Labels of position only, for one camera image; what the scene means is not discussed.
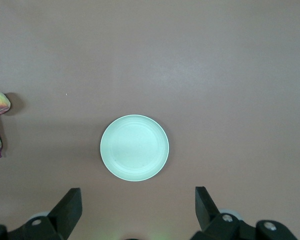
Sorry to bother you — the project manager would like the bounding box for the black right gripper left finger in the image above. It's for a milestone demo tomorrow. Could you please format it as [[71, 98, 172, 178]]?
[[7, 187, 83, 240]]

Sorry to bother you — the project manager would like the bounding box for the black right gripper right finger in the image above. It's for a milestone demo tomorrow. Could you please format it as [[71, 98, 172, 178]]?
[[191, 186, 257, 240]]

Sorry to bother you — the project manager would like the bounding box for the pale green round plate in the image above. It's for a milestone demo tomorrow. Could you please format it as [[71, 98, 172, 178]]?
[[100, 114, 170, 181]]

